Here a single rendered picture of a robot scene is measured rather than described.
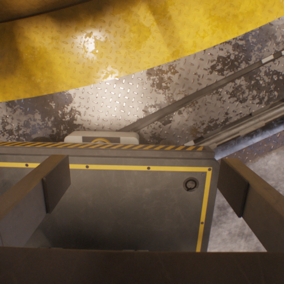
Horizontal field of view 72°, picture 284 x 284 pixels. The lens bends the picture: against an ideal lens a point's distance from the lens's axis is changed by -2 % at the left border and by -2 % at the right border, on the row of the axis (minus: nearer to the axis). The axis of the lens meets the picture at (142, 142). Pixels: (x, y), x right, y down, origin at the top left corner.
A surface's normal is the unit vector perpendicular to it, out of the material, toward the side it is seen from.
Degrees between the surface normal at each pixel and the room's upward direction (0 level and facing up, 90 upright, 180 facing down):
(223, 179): 90
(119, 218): 0
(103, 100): 0
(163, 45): 0
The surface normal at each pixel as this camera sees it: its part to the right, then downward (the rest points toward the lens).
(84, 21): 0.00, 0.29
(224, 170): -1.00, -0.02
